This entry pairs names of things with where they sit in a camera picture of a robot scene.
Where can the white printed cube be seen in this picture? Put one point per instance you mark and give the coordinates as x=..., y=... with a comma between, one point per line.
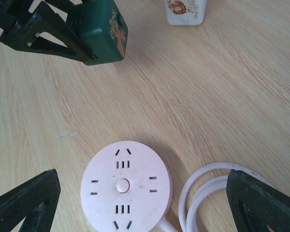
x=185, y=12

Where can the green printed cube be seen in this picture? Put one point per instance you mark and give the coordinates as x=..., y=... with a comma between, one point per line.
x=101, y=27

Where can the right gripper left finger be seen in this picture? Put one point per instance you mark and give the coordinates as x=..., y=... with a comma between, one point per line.
x=34, y=203

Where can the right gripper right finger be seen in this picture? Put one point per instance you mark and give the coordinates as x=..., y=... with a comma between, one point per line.
x=256, y=206

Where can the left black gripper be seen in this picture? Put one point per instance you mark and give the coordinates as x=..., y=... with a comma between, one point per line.
x=34, y=27

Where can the pink round socket hub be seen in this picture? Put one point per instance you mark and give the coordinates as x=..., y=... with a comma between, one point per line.
x=126, y=187

